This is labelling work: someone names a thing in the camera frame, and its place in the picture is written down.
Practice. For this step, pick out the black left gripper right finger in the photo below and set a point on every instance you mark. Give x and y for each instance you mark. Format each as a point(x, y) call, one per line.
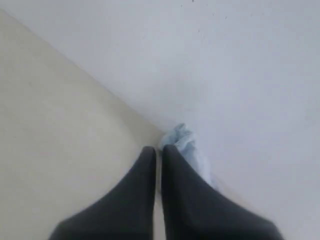
point(193, 210)

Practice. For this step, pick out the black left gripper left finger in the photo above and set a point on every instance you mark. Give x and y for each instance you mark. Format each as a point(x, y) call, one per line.
point(124, 213)

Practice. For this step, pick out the light blue towel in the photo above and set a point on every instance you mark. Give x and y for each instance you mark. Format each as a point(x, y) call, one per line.
point(184, 140)

